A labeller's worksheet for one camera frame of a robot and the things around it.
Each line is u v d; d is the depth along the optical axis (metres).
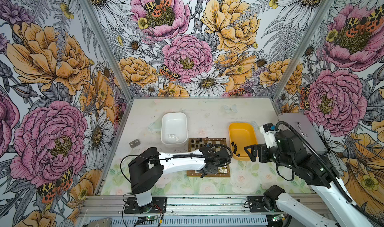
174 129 1.06
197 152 0.57
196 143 0.94
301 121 0.88
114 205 0.75
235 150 0.91
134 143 0.94
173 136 0.97
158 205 0.73
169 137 0.98
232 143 0.94
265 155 0.57
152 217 0.71
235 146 0.94
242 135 1.04
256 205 0.74
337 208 0.39
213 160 0.61
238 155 0.87
